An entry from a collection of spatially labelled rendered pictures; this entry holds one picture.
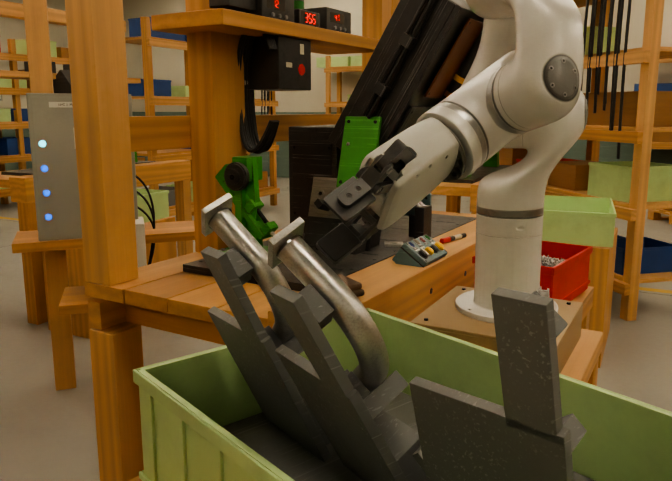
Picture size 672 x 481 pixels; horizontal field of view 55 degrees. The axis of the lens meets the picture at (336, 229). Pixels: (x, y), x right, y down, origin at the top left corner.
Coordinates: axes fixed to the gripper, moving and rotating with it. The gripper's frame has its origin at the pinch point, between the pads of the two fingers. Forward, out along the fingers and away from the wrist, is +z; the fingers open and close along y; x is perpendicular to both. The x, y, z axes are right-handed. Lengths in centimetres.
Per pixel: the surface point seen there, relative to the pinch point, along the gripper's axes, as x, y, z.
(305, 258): 0.8, 1.1, 4.9
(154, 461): -0.2, -31.3, 26.7
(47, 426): -82, -229, 55
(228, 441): 7.1, -12.2, 19.7
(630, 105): -24, -240, -307
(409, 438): 19.4, -17.5, 4.0
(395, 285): -5, -77, -34
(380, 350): 11.6, -2.4, 4.5
